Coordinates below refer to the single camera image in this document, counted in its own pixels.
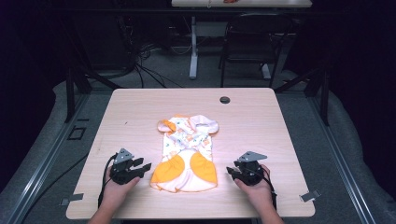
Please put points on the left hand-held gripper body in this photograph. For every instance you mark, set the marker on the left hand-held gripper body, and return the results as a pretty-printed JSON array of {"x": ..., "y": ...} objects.
[{"x": 124, "y": 171}]

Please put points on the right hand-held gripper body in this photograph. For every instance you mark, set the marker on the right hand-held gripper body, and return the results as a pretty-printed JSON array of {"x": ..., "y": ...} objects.
[{"x": 251, "y": 171}]

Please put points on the orange and white baby garment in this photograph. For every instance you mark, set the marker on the orange and white baby garment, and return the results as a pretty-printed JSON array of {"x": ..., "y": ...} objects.
[{"x": 186, "y": 155}]

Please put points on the person's left hand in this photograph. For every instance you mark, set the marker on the person's left hand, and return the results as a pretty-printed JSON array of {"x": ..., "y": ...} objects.
[{"x": 115, "y": 191}]

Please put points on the person's right hand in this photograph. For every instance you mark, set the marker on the person's right hand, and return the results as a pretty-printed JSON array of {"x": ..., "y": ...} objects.
[{"x": 257, "y": 193}]

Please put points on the grey tape strip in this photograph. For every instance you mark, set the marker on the grey tape strip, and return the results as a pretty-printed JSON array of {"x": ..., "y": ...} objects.
[
  {"x": 310, "y": 195},
  {"x": 72, "y": 198}
]

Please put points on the dark round table grommet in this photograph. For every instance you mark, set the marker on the dark round table grommet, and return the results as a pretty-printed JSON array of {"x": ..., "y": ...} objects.
[{"x": 224, "y": 100}]

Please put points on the white table foot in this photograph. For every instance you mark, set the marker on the white table foot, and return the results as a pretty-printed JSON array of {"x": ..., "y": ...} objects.
[{"x": 266, "y": 71}]

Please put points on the white table leg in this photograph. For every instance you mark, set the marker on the white table leg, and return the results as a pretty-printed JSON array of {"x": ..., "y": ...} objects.
[{"x": 193, "y": 49}]

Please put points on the black chair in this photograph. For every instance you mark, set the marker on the black chair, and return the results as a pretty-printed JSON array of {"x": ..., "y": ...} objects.
[{"x": 253, "y": 37}]

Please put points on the orange object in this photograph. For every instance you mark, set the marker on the orange object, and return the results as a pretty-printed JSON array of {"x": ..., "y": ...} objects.
[{"x": 231, "y": 1}]

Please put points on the white background table top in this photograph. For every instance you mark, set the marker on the white background table top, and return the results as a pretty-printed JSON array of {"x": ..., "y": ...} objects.
[{"x": 264, "y": 3}]

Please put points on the aluminium floor rail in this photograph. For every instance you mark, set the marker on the aluminium floor rail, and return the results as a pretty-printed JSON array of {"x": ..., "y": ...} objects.
[
  {"x": 46, "y": 161},
  {"x": 342, "y": 161}
]

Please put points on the black metal stand frame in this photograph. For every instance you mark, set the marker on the black metal stand frame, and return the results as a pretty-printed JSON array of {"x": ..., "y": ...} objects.
[
  {"x": 74, "y": 81},
  {"x": 320, "y": 90}
]

